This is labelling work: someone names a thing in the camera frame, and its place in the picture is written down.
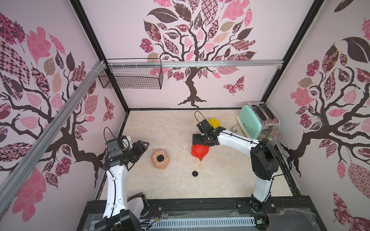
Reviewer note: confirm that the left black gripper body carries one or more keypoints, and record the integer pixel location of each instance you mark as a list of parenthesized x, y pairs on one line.
[(133, 153)]

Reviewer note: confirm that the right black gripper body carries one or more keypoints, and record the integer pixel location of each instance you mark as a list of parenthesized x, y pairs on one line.
[(199, 139)]

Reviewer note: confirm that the red piggy bank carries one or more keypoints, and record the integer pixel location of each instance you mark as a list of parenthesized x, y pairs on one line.
[(199, 151)]

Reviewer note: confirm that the peach piggy bank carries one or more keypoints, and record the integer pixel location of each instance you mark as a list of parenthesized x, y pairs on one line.
[(160, 165)]

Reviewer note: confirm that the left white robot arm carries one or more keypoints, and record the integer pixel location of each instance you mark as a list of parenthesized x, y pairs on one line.
[(122, 213)]

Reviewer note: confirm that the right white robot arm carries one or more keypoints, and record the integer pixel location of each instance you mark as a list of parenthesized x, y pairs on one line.
[(265, 161)]

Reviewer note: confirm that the yellow piggy bank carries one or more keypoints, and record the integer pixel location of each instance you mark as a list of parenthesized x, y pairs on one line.
[(214, 123)]

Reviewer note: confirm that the mint green toaster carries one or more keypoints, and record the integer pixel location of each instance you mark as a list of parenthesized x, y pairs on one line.
[(257, 120)]

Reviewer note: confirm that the glass spice jar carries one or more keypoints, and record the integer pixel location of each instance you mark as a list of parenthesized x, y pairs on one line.
[(275, 136)]

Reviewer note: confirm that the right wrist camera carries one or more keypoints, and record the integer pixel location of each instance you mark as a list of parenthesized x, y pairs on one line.
[(205, 127)]

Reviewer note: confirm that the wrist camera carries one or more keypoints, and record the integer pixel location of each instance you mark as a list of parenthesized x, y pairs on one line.
[(205, 127), (118, 146)]

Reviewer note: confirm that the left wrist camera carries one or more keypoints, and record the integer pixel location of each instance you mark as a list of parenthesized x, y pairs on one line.
[(118, 146)]

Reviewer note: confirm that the black wire basket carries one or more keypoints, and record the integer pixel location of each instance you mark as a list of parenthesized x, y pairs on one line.
[(132, 73)]

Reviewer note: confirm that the white slotted cable duct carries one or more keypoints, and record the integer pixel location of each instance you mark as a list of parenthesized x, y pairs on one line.
[(189, 223)]

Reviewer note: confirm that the aluminium rail back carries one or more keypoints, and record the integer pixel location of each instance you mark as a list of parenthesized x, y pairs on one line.
[(222, 63)]

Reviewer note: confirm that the aluminium rail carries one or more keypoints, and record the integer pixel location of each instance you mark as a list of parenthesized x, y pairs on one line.
[(222, 63), (24, 168)]

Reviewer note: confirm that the black base frame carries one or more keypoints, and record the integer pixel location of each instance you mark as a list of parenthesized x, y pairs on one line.
[(294, 213)]

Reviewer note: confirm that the aluminium rail left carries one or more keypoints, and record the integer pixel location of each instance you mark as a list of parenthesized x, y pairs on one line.
[(24, 168)]

